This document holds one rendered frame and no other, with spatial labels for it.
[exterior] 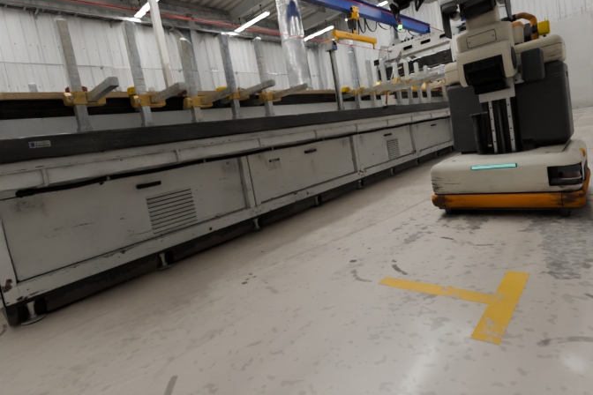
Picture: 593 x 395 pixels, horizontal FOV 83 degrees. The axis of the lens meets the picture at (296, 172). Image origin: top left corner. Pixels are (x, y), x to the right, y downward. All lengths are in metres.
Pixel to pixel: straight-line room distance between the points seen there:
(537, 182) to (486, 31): 0.72
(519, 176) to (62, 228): 2.01
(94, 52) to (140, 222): 7.99
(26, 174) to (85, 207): 0.35
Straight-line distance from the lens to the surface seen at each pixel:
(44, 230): 1.76
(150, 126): 1.62
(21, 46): 9.27
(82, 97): 1.57
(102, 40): 9.79
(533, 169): 1.79
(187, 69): 1.80
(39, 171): 1.53
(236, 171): 2.15
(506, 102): 2.06
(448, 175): 1.88
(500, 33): 1.88
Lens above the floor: 0.52
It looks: 5 degrees down
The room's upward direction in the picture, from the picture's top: 10 degrees counter-clockwise
